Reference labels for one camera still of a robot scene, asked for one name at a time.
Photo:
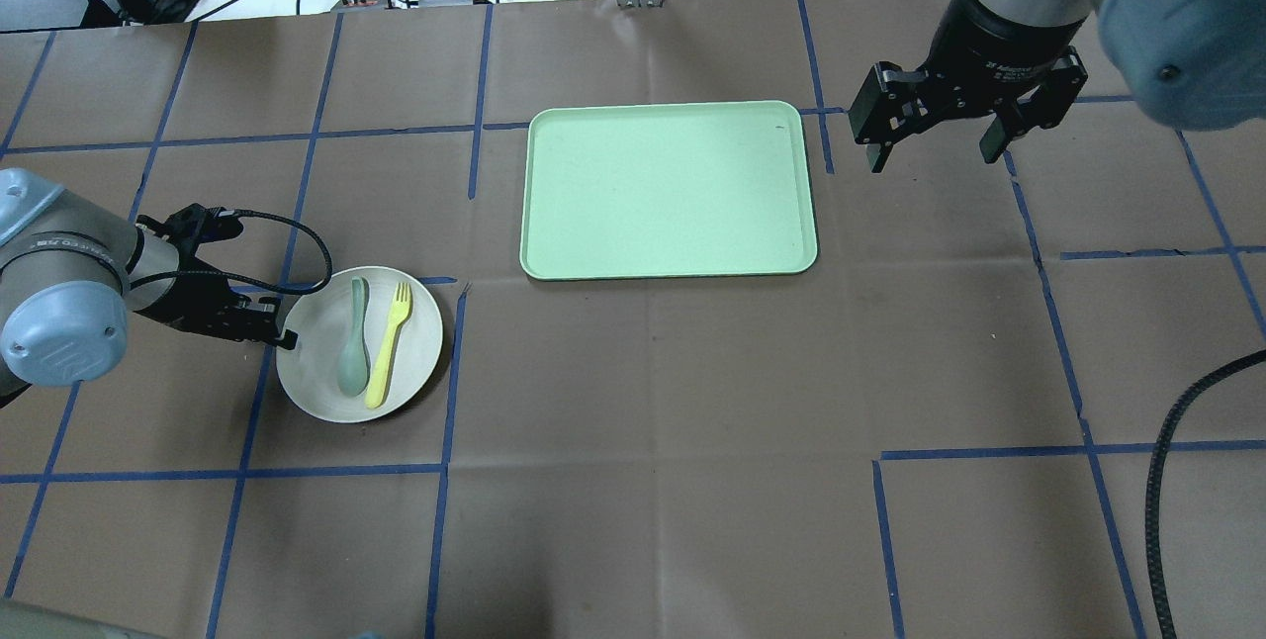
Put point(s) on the brown paper table cover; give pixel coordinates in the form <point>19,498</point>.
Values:
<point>940,429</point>

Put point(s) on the yellow plastic fork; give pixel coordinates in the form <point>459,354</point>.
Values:
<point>398,313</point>

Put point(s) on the grey-green plastic spoon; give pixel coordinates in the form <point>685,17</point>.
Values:
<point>353,368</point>

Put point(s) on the cream round plate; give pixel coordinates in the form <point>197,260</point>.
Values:
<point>308,373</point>

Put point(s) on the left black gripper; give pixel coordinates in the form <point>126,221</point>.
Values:
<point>195,304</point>

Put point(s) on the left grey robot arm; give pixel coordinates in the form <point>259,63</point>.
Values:
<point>72,272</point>

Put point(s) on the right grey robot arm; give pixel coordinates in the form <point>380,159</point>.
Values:
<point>1192,65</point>

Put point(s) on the light green plastic tray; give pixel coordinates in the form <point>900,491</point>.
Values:
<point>716,189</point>

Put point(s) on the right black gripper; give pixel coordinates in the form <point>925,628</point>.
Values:
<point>989,47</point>

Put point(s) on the grey usb hub left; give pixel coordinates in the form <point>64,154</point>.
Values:
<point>362,6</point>

